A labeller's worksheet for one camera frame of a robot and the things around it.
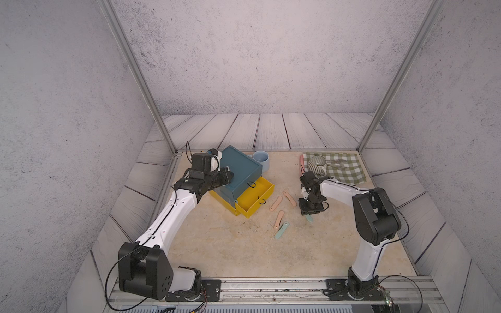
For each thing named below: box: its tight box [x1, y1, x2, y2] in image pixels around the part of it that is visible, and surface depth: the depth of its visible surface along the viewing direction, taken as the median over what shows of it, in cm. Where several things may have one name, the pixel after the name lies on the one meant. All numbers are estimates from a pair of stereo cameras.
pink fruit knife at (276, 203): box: [268, 195, 284, 212], surface depth 100 cm
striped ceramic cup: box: [307, 154, 327, 177], surface depth 107 cm
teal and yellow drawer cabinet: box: [208, 144, 275, 219], surface depth 87 cm
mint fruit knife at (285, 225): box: [273, 221, 290, 240], surface depth 91 cm
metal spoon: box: [328, 161, 348, 170], surface depth 116 cm
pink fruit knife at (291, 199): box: [283, 191, 297, 207], surface depth 101 cm
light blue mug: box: [251, 149, 270, 173], surface depth 112 cm
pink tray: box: [299, 154, 306, 175], surface depth 117 cm
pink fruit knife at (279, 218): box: [273, 209, 285, 229], surface depth 93 cm
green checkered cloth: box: [302, 152, 367, 186], surface depth 114 cm
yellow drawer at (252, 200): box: [234, 176, 275, 219], surface depth 88 cm
